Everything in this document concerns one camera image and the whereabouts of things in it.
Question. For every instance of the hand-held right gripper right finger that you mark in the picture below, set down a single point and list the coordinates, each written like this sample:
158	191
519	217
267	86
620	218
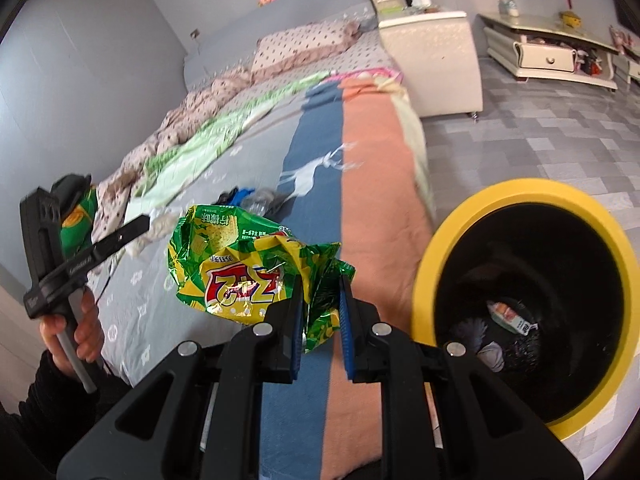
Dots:
346	330

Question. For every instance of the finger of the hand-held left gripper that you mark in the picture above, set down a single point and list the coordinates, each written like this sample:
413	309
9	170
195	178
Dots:
125	232

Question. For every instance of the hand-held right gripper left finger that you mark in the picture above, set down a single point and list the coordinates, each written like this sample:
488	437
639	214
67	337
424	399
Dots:
298	330

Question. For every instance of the green snack packet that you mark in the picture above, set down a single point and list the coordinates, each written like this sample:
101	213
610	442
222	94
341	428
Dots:
225	260

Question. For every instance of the black plastic bag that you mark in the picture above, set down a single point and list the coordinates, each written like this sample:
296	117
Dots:
225	197

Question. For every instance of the blue cloth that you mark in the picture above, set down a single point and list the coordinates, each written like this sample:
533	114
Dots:
242	195

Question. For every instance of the grey plastic bag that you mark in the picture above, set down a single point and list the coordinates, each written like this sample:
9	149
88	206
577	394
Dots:
265	201

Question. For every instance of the small red white snack packet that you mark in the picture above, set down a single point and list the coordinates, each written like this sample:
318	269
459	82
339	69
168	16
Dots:
510	319

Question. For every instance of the yellow plastic bin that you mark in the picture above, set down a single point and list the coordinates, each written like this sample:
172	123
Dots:
500	195

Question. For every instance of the person's left forearm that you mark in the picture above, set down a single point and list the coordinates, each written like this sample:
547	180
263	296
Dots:
40	410

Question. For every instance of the person's left hand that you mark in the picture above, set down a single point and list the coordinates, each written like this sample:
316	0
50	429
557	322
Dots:
89	330

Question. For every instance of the green leaf print blanket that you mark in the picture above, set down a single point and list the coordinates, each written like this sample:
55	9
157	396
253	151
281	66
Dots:
80	220

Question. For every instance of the black cloth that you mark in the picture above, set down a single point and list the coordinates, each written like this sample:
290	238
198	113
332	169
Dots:
72	185

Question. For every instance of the light green floral quilt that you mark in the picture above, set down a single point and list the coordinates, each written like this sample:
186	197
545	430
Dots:
210	140

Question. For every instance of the pink polka dot quilt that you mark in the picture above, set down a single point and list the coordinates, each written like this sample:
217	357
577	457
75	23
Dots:
200	105

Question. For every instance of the striped deer print sheet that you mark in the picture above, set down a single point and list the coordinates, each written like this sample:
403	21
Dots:
370	170

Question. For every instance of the polka dot pillow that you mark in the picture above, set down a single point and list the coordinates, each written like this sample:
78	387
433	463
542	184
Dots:
300	45

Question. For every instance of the grey upholstered bed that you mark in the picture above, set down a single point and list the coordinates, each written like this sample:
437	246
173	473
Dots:
290	15

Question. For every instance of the polka dot fitted sheet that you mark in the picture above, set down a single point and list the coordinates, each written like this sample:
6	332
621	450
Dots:
365	50

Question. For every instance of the cream bedside cabinet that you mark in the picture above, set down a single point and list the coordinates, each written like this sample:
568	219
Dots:
430	60

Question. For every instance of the white tv stand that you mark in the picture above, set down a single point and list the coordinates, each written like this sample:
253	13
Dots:
540	57

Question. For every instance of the baby bottle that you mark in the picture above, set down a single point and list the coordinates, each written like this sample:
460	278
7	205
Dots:
509	7

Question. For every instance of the red toy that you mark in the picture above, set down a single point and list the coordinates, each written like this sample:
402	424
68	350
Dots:
590	60

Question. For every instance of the yellow toy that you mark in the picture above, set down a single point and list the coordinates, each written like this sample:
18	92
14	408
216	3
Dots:
571	18

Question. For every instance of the cream television stand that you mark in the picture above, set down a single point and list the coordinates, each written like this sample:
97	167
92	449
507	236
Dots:
630	62

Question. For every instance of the pink toy figure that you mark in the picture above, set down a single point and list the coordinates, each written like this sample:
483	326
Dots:
620	39

